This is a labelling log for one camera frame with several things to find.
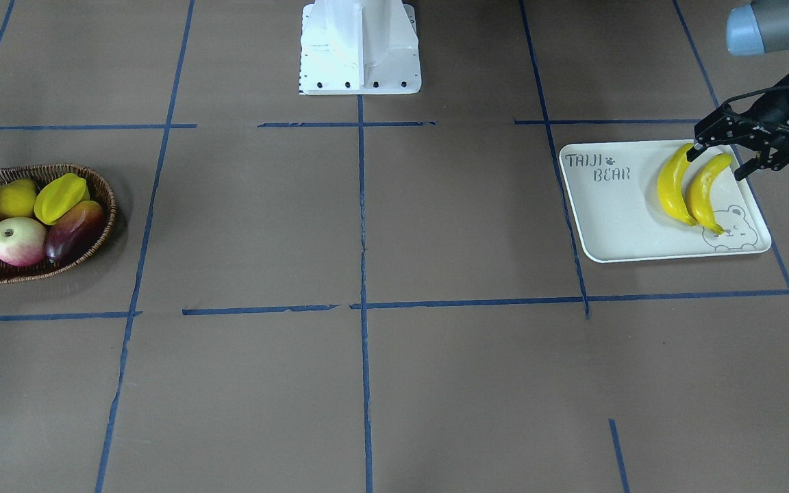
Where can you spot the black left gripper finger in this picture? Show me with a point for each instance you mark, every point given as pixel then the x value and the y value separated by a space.
pixel 766 158
pixel 723 126

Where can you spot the yellow banana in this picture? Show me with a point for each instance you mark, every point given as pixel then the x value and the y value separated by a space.
pixel 698 200
pixel 669 186

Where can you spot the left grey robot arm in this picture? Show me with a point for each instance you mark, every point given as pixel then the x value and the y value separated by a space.
pixel 755 28

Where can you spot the white bear tray plate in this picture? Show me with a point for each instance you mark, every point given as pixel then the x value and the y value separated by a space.
pixel 613 190

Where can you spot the brown wicker basket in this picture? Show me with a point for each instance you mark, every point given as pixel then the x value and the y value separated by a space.
pixel 100 191

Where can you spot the red purple mango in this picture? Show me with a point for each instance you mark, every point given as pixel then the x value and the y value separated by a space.
pixel 75 233

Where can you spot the yellow green starfruit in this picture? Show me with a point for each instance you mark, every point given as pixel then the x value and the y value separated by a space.
pixel 60 196

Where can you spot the yellow pear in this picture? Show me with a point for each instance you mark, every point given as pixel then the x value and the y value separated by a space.
pixel 18 199

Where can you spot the pink apple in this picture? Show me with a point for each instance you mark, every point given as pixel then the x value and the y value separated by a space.
pixel 22 241

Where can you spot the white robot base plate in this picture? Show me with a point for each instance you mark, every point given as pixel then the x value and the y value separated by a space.
pixel 359 47

